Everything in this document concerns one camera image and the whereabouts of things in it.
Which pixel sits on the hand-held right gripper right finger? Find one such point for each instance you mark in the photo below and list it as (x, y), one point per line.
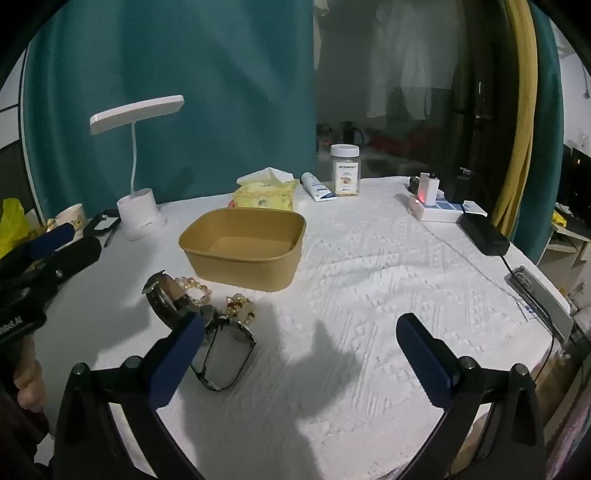
(425, 360)

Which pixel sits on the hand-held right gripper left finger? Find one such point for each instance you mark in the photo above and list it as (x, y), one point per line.
(178, 355)

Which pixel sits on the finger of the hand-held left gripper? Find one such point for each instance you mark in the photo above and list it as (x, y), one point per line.
(48, 242)
(74, 258)

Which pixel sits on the black frame sunglasses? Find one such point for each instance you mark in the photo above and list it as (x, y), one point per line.
(231, 353)

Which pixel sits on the person's left hand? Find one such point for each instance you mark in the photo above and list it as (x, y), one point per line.
(30, 378)

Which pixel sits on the cartoon print mug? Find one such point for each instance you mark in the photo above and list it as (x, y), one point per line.
(71, 219)

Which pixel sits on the black pen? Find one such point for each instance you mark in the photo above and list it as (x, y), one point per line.
(108, 239)

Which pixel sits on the black folding clip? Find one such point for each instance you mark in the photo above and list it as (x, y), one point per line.
(104, 221)

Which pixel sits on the white desk lamp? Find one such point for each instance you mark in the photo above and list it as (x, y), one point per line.
(138, 214)

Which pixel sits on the grey flat device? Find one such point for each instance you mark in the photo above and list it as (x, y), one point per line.
(540, 297)

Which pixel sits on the white power strip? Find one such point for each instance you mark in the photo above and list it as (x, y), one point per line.
(443, 212)

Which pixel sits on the white charger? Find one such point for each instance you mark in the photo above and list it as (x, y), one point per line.
(428, 189)

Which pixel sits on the camouflage pouch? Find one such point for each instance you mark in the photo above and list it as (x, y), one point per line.
(413, 185)

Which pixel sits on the yellow tissue pack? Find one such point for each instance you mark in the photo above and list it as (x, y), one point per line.
(265, 196)

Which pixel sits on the beige shelf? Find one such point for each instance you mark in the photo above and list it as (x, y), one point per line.
(565, 240)

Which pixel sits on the teal curtain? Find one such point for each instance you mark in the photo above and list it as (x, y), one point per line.
(547, 138)
(184, 92)

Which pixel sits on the white blue tube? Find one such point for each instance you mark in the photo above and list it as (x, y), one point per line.
(316, 189)

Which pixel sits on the clear jar white lid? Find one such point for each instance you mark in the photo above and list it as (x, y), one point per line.
(345, 173)

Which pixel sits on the yellow curtain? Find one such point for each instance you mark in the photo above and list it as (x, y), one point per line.
(519, 115)

